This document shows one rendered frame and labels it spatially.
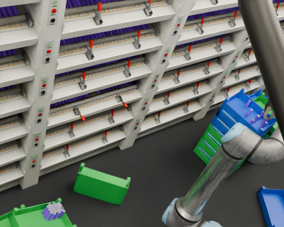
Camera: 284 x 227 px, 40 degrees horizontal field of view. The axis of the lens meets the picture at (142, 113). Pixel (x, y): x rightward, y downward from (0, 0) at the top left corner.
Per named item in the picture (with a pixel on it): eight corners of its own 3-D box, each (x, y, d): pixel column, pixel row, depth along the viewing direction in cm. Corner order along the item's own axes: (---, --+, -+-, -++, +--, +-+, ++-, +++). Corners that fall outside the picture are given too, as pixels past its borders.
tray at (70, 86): (148, 76, 219) (160, 63, 208) (48, 104, 185) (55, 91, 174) (132, 46, 223) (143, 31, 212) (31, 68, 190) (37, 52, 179)
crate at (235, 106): (272, 126, 252) (279, 118, 246) (256, 139, 240) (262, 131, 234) (237, 95, 263) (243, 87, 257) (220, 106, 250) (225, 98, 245)
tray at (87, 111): (139, 99, 233) (146, 92, 225) (44, 130, 199) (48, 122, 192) (124, 70, 237) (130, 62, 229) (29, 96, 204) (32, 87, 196)
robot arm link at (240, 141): (180, 246, 206) (258, 148, 163) (154, 224, 210) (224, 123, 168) (193, 229, 218) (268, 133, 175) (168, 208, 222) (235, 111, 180)
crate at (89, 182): (120, 206, 239) (122, 194, 245) (128, 188, 225) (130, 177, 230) (72, 191, 237) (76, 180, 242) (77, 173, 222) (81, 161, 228)
